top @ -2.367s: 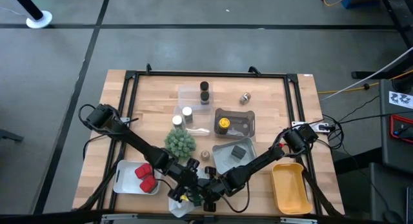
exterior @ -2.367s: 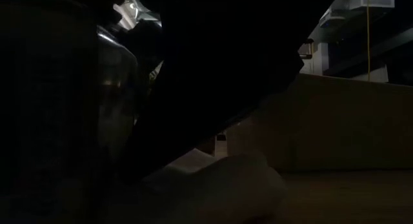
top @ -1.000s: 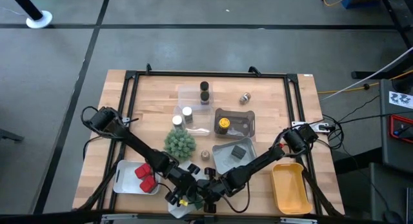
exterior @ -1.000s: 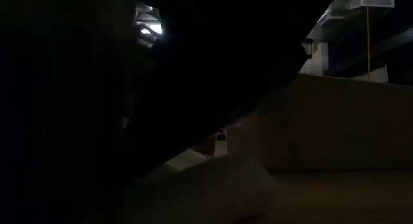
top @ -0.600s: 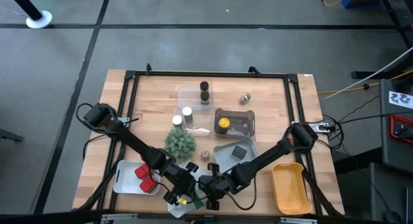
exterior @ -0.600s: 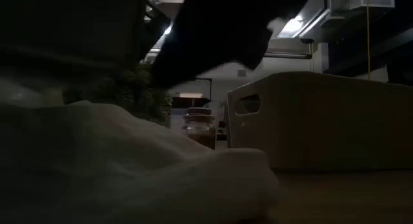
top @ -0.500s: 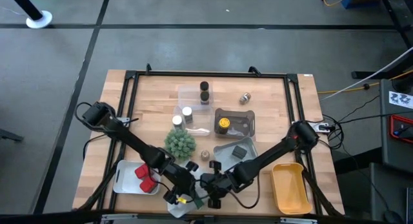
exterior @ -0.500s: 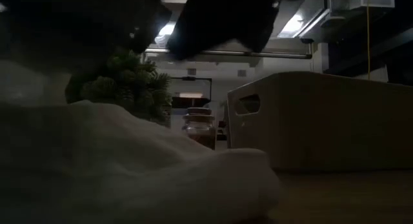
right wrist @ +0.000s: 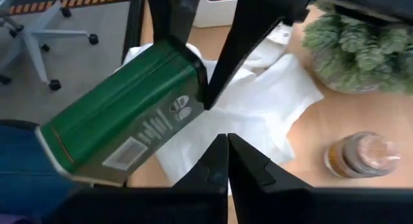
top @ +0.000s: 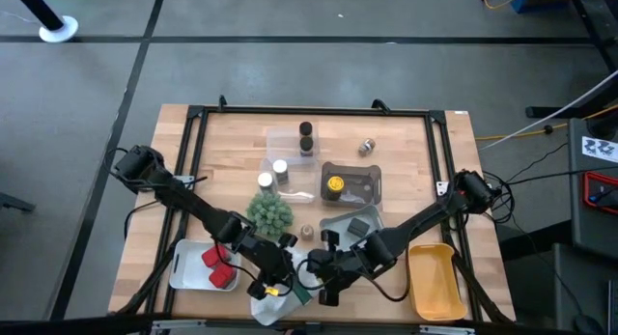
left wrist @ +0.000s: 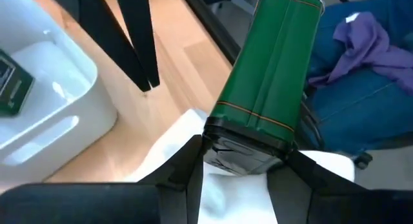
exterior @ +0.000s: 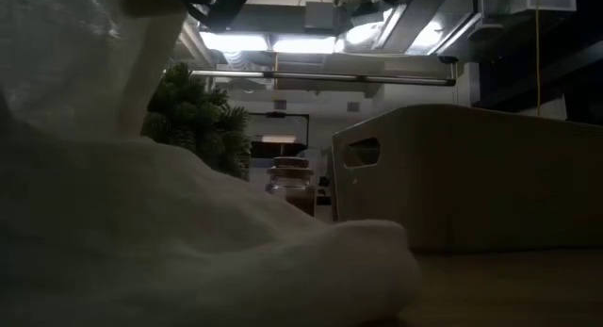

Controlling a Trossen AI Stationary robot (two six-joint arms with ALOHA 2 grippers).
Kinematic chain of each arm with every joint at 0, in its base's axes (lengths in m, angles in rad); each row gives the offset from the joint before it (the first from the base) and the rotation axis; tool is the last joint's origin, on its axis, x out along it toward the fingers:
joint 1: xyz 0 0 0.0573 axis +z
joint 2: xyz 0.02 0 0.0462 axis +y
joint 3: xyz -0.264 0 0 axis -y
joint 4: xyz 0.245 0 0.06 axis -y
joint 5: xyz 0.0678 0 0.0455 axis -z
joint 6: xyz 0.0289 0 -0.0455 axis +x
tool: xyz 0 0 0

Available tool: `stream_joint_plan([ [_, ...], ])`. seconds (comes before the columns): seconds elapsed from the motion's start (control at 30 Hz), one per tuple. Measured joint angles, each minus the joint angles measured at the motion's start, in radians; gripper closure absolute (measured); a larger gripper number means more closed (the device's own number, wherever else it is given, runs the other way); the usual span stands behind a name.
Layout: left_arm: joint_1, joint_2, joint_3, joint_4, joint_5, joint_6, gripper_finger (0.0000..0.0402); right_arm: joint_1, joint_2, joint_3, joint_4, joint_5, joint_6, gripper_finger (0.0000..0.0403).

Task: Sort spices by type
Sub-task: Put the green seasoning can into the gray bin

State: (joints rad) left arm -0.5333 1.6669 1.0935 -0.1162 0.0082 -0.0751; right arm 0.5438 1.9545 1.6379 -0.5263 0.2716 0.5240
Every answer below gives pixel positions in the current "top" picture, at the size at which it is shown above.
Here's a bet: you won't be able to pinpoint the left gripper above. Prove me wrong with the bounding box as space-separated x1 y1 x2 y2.
243 232 299 301

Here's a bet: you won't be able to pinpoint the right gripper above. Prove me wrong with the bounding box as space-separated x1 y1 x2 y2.
305 229 368 308

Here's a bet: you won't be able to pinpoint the dark green spice tin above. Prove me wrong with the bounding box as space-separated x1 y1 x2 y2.
347 216 372 239
292 285 314 306

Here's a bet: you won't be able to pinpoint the white cloth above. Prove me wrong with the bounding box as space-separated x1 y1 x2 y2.
249 247 323 327

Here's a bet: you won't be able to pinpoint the red spice tin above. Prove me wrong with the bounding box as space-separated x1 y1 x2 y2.
200 245 232 269
208 263 239 290

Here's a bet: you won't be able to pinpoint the yellow-lid spice jar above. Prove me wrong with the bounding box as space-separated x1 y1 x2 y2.
324 175 347 203

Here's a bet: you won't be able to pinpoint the silver-lid glass spice jar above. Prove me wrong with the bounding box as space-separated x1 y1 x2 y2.
271 158 291 186
256 171 276 197

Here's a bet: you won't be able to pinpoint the green artificial plant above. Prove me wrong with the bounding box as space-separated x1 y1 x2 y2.
244 190 295 238

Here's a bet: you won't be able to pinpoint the light grey plastic bin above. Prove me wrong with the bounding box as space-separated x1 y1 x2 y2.
318 203 386 252

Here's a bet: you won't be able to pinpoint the white plastic bin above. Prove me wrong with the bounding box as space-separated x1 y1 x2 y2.
167 237 241 293

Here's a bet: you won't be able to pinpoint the clear plastic bin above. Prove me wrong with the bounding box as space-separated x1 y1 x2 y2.
259 156 322 205
265 126 321 165

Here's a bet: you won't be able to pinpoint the dark grey plastic bin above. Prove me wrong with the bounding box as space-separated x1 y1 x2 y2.
320 160 383 210

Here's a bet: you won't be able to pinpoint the yellow plastic bin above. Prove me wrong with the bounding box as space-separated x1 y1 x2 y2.
407 242 469 322

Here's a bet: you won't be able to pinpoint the small metal-lid glass jar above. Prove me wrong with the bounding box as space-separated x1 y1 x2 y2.
357 137 378 158

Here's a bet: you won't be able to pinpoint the dark grey side cabinet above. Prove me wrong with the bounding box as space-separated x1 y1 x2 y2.
552 117 618 335

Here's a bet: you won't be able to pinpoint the dark grey floor foot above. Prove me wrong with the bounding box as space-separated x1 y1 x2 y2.
0 191 38 214

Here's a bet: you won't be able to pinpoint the white sheet black marks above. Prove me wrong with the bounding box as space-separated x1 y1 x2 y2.
581 135 618 163

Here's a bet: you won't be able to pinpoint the black pole white round base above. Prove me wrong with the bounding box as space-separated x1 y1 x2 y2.
7 0 80 44

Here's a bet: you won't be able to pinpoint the black metal table frame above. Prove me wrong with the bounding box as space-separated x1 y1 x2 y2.
115 94 516 326

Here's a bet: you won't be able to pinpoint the black power cable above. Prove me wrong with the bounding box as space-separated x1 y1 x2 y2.
482 141 618 225

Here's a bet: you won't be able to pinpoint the yellow cable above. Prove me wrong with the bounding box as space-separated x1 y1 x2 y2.
475 102 618 143

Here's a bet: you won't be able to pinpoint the white cable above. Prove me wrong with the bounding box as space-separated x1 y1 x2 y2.
477 69 618 153

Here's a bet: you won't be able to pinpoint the black desk leg frame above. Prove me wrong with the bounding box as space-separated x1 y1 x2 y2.
524 0 618 120

